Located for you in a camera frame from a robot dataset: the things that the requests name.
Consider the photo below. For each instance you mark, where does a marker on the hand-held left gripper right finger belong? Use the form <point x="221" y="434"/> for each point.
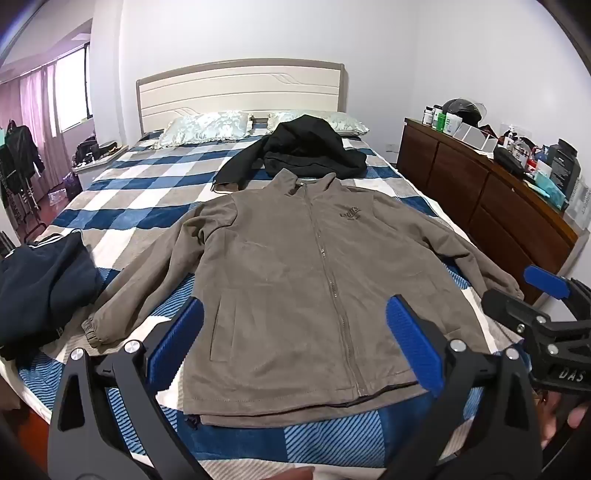
<point x="411" y="341"/>

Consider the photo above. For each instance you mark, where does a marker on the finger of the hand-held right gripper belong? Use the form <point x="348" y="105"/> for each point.
<point x="545" y="280"/>
<point x="510" y="307"/>

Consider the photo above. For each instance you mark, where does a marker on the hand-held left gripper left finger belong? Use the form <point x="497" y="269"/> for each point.
<point x="178" y="337"/>

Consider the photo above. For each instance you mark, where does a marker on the brown zip jacket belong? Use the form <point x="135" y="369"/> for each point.
<point x="286" y="277"/>

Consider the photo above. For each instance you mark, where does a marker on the clothes rack with dark clothes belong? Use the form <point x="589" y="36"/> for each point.
<point x="18" y="157"/>

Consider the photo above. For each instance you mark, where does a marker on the person's right hand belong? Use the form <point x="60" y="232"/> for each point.
<point x="551" y="417"/>

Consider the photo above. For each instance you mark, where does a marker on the large black container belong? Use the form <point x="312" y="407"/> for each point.
<point x="565" y="166"/>

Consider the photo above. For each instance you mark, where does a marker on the black pouch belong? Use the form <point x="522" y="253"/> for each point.
<point x="508" y="161"/>

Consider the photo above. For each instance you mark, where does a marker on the dark wooden dresser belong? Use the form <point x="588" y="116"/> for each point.
<point x="461" y="184"/>

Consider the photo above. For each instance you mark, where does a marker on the navy striped jacket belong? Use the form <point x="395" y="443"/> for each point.
<point x="41" y="286"/>

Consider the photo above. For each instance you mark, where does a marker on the blue checked bed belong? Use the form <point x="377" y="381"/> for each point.
<point x="152" y="184"/>

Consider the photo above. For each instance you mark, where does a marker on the white storage boxes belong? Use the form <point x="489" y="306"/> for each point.
<point x="475" y="136"/>

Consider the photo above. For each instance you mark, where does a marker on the purple bag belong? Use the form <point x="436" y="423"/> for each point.
<point x="75" y="187"/>

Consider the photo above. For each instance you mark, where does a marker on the black helmet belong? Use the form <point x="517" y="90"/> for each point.
<point x="461" y="110"/>

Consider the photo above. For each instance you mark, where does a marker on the white nightstand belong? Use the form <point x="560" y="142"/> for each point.
<point x="99" y="161"/>

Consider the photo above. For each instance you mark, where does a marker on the white bottles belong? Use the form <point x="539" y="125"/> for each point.
<point x="430" y="116"/>

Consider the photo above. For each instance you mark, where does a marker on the black bag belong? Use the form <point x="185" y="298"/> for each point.
<point x="87" y="150"/>

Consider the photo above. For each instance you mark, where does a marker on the floral patterned pillow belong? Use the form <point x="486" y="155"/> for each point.
<point x="344" y="121"/>
<point x="205" y="127"/>

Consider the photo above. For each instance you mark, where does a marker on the black hooded jacket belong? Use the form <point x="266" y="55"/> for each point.
<point x="304" y="147"/>

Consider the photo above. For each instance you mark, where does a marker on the cream bed headboard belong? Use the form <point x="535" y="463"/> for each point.
<point x="240" y="87"/>

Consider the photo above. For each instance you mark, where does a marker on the pink curtain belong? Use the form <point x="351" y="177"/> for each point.
<point x="32" y="110"/>

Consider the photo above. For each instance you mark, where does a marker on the window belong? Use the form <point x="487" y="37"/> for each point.
<point x="71" y="87"/>

